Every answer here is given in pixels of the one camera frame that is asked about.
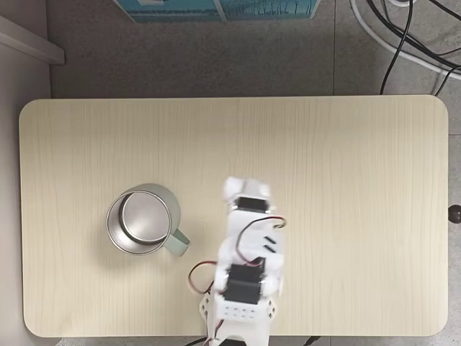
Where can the pale green steel mug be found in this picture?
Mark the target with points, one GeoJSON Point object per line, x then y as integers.
{"type": "Point", "coordinates": [144, 220]}

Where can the blue printed box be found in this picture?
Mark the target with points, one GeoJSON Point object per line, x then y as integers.
{"type": "Point", "coordinates": [216, 11]}

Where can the dark round knob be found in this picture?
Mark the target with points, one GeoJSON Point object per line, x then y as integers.
{"type": "Point", "coordinates": [455, 214]}

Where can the white shelf board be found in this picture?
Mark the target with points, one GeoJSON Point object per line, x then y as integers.
{"type": "Point", "coordinates": [32, 43]}

